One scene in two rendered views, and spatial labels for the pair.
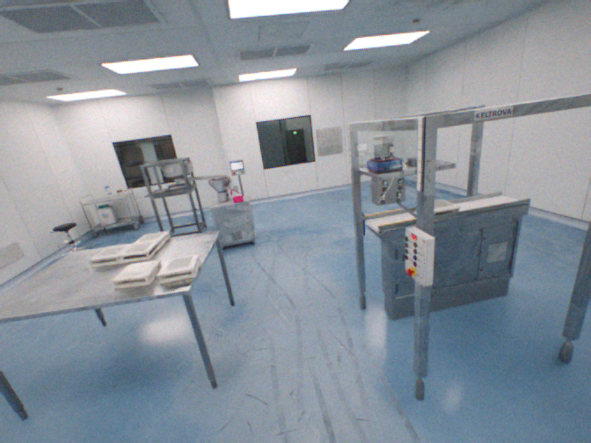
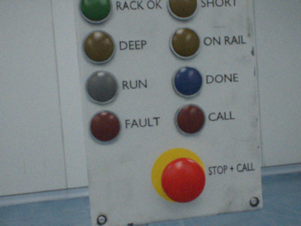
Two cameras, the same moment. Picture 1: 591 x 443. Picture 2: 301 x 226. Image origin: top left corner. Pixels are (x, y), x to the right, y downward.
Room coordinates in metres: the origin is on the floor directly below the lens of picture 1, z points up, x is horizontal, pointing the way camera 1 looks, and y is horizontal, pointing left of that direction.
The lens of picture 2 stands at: (1.25, -0.26, 1.08)
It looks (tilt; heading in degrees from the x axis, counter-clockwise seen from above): 3 degrees down; 268
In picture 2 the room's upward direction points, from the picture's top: 4 degrees counter-clockwise
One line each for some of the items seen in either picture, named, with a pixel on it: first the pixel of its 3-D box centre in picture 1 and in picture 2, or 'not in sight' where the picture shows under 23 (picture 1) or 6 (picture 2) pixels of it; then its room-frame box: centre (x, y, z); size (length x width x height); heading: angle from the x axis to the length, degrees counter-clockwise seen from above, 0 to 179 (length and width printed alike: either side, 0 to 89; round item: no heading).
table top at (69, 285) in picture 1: (118, 268); not in sight; (2.06, 1.51, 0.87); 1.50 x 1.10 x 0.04; 92
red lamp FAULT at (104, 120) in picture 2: not in sight; (105, 126); (1.29, -0.56, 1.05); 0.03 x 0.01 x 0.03; 6
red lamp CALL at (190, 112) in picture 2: not in sight; (191, 119); (1.21, -0.57, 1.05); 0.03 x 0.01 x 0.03; 6
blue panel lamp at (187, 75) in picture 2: not in sight; (188, 81); (1.21, -0.57, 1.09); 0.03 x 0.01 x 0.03; 6
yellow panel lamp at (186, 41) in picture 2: not in sight; (185, 42); (1.21, -0.57, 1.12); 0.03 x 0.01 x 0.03; 6
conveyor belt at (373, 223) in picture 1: (446, 214); not in sight; (2.16, -1.29, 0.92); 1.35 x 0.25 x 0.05; 96
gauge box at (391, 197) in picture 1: (388, 189); not in sight; (1.97, -0.72, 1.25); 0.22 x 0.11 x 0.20; 96
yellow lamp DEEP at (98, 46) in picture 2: not in sight; (98, 46); (1.29, -0.56, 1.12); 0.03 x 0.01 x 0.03; 6
